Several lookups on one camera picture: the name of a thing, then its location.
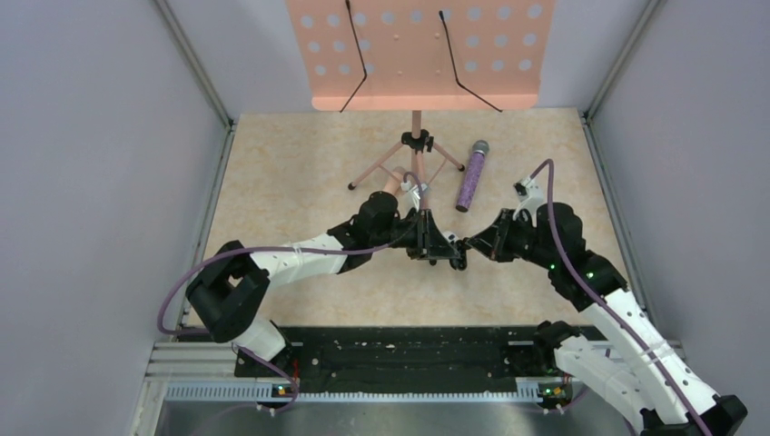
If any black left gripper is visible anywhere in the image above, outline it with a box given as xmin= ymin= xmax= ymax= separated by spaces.
xmin=371 ymin=209 xmax=459 ymax=261

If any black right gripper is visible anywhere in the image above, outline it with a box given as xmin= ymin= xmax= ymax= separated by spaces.
xmin=468 ymin=207 xmax=558 ymax=270

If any black earbud charging case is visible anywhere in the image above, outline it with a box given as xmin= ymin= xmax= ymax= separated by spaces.
xmin=449 ymin=239 xmax=469 ymax=272

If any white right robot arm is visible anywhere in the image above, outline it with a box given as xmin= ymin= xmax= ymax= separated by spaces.
xmin=465 ymin=203 xmax=747 ymax=435

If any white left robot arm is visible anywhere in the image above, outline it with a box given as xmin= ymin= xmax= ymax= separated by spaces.
xmin=185 ymin=191 xmax=462 ymax=343

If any purple glitter microphone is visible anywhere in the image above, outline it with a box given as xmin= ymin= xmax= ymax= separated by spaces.
xmin=455 ymin=140 xmax=489 ymax=213

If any pink music stand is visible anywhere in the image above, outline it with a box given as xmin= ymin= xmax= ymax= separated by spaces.
xmin=284 ymin=0 xmax=557 ymax=230

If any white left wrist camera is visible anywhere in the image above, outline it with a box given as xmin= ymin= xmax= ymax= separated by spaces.
xmin=400 ymin=182 xmax=429 ymax=210

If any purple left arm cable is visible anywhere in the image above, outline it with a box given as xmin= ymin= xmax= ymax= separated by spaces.
xmin=156 ymin=171 xmax=425 ymax=416

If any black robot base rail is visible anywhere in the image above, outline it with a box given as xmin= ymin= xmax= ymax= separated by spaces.
xmin=233 ymin=326 xmax=588 ymax=414

